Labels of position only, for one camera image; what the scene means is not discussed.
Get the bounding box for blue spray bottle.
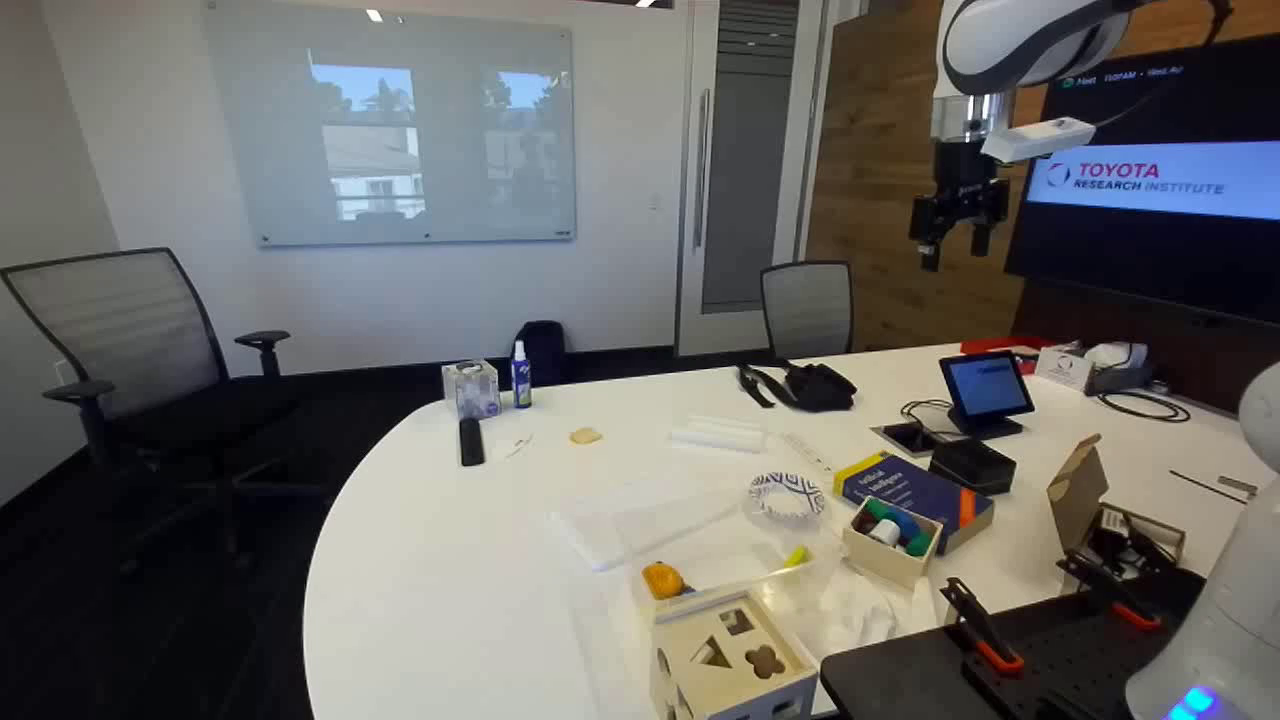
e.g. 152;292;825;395
508;339;532;408

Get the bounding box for black remote control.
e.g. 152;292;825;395
461;414;485;467

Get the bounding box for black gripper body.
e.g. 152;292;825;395
910;143;1007;240

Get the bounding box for black small box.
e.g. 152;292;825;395
930;440;1017;497

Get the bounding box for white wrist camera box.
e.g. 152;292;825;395
980;114;1095;164

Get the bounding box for grey chair by door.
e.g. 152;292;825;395
762;258;853;361

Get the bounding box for orange toy block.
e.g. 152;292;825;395
645;559;688;600

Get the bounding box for wall television screen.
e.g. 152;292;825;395
1007;36;1280;325

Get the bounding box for clear plastic container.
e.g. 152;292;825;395
440;361;499;418

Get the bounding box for black clamp orange handle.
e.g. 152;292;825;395
939;576;1026;676
1059;555;1165;630

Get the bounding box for black tablet on stand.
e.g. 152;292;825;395
939;353;1031;440

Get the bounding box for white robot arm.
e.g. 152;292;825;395
910;0;1173;271

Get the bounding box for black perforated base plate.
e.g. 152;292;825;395
821;573;1204;720

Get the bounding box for blue yellow book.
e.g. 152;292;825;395
832;453;995;551

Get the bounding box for open cardboard box with cables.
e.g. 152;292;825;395
1050;436;1183;579

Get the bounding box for black bag with strap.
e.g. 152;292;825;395
737;365;856;413

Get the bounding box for small box of coloured blocks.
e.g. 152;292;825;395
845;497;939;586

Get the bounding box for glass whiteboard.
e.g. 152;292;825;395
203;0;576;247

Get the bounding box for black coiled cable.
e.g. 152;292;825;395
1095;382;1196;427

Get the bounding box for grey mesh office chair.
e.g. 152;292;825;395
0;247;317;573

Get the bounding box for yellow round object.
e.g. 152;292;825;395
570;427;603;444

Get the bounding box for red box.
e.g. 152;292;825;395
962;335;1050;361

